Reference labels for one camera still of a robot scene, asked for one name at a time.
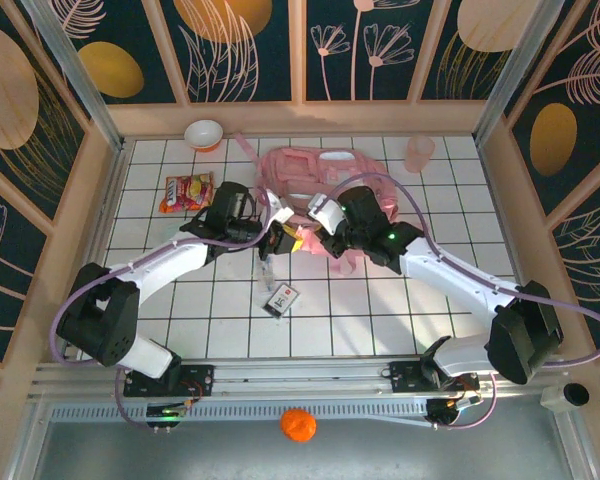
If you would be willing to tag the small circuit board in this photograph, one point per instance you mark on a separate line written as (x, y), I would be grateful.
(167, 412)
(452, 410)

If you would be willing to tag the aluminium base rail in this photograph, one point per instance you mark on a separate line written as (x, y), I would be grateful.
(305, 377)

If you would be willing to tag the orange white bowl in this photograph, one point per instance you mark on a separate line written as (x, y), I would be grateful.
(203, 132)

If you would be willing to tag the pink school backpack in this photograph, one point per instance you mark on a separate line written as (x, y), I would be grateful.
(300, 165)

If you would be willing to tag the orange fruit candy bag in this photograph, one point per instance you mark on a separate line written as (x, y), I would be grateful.
(190, 192)

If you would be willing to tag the black white card pack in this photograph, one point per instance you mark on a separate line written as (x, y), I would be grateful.
(281, 300)

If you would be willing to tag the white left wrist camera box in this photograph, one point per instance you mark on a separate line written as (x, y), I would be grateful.
(280, 210)

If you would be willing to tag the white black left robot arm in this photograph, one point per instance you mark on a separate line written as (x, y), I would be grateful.
(165, 262)

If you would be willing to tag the aluminium corner post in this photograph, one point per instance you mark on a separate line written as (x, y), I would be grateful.
(515, 65)
(75, 70)

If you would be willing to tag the clear pen pack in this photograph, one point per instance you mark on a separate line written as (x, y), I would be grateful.
(266, 275)

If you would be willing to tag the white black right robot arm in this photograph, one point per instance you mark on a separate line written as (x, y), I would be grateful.
(450, 270)

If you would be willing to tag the aluminium table edge rail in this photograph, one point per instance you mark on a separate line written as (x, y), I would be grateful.
(105, 210)
(495, 190)

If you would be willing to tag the dark floral wall panel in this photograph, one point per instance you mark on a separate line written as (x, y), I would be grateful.
(130, 30)
(595, 270)
(10, 75)
(460, 80)
(395, 75)
(5, 280)
(580, 125)
(275, 60)

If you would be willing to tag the pink translucent plastic cup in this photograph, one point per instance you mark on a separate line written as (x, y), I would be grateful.
(420, 155)

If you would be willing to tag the grey box with black cylinder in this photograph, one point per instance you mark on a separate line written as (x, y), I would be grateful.
(552, 397)

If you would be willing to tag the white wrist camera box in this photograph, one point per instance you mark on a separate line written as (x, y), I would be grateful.
(280, 210)
(327, 212)

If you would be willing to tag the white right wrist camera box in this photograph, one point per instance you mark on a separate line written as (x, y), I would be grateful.
(327, 212)

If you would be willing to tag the orange ball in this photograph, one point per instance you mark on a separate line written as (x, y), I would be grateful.
(298, 425)

